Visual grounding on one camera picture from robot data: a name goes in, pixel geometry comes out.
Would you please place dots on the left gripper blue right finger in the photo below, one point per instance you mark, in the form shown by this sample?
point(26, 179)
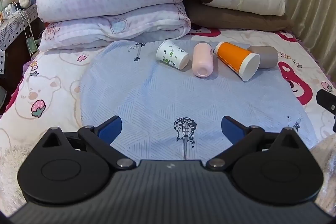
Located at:
point(244, 141)

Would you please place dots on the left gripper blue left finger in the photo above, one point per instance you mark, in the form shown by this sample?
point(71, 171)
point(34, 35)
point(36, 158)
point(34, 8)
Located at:
point(100, 138)

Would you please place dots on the grey cup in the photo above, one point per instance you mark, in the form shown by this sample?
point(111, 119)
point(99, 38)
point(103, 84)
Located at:
point(268, 56)

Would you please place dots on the orange and white cup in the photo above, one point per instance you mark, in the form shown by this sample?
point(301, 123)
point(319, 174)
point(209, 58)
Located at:
point(243, 62)

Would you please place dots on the pink plastic cup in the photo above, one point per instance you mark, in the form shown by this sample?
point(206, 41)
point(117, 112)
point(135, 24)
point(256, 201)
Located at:
point(202, 63)

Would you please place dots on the white floral paper cup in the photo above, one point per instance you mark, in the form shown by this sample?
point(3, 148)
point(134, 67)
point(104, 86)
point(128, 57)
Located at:
point(172, 55)

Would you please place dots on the bear print bed sheet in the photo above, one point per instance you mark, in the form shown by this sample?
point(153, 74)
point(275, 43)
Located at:
point(49, 95)

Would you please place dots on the blue guitar print blanket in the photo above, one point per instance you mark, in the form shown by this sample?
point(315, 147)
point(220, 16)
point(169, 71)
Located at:
point(171, 114)

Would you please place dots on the beige curtain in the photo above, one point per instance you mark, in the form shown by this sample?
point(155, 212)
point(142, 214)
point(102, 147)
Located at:
point(314, 25)

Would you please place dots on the brown folded blanket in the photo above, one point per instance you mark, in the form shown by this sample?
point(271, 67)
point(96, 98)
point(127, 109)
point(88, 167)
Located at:
point(212, 17)

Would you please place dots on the patterned side table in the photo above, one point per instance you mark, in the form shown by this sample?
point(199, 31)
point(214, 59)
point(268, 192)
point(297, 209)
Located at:
point(21, 21)

